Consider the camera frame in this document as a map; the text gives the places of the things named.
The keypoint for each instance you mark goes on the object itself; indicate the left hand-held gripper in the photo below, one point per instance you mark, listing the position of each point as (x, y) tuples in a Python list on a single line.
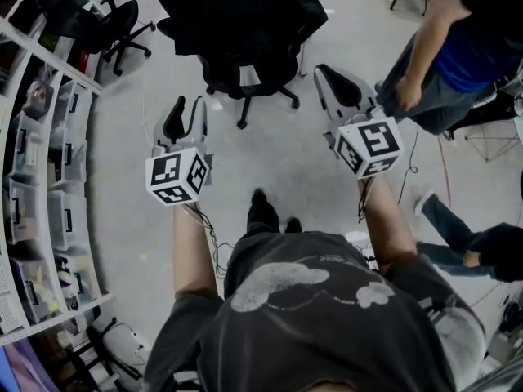
[(175, 176)]

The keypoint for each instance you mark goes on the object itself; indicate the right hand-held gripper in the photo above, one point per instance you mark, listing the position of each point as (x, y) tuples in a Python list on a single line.
[(367, 145)]

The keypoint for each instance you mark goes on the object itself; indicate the black mesh office chair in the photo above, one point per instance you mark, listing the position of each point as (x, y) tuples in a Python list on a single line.
[(245, 76)]

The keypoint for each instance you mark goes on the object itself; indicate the black garment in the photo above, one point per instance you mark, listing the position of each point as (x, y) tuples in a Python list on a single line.
[(237, 10)]

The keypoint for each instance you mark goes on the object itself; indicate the person's right forearm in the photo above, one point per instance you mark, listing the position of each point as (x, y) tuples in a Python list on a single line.
[(386, 227)]

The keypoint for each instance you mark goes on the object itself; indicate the person's left forearm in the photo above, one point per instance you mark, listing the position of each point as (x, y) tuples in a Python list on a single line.
[(194, 247)]

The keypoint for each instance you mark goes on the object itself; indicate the small black office chair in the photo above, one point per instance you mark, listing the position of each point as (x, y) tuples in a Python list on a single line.
[(110, 27)]

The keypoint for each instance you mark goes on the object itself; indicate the person's black shoe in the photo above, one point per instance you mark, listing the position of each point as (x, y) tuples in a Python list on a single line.
[(293, 225), (261, 210)]

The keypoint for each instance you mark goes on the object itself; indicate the row of clear storage bins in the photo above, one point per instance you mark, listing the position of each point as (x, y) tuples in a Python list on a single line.
[(65, 215)]

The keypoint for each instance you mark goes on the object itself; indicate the white shelving unit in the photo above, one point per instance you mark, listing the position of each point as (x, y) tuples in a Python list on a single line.
[(41, 59)]

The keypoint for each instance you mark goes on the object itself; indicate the white floor machine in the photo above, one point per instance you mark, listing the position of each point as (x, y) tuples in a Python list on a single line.
[(122, 343)]

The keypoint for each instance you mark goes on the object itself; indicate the person's grey printed t-shirt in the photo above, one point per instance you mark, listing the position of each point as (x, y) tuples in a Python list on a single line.
[(310, 325)]

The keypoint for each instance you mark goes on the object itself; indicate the white perforated basket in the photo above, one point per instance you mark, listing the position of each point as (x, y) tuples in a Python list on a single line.
[(9, 300)]

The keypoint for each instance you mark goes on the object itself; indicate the computer monitor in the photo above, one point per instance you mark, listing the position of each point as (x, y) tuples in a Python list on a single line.
[(20, 370)]

